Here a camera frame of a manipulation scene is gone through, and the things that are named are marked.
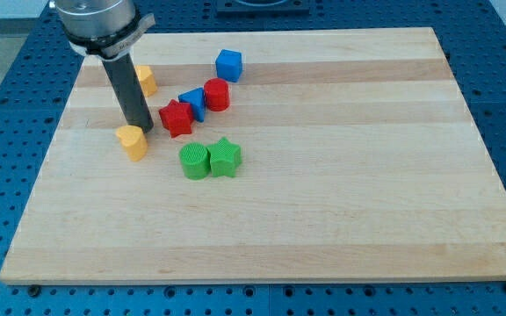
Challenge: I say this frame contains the red star block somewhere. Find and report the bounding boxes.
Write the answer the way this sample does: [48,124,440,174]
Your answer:
[158,99,194,138]

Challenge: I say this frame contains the dark mounting plate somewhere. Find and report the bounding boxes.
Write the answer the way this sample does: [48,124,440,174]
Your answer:
[213,0,310,16]

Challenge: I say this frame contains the yellow heart block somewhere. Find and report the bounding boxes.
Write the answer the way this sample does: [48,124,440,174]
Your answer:
[115,125,148,162]

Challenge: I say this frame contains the red cylinder block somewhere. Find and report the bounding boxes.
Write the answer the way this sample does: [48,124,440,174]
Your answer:
[203,78,230,111]

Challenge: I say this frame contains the blue cube block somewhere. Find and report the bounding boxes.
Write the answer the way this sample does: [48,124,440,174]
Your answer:
[215,49,242,83]

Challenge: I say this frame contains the green cylinder block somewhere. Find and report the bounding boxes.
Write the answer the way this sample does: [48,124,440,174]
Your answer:
[179,142,211,180]

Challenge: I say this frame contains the wooden board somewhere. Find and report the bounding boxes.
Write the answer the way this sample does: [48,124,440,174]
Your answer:
[0,27,506,285]

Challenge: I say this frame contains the blue triangle block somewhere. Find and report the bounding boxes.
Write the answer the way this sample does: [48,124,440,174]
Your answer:
[178,88,206,123]

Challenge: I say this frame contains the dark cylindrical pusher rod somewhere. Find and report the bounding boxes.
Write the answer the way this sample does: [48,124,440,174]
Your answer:
[103,54,154,133]

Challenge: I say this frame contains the yellow pentagon block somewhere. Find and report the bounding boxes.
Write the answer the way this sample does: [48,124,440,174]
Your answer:
[135,65,158,97]

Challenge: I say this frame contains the green star block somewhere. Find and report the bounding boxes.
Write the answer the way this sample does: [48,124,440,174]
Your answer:
[206,137,242,177]

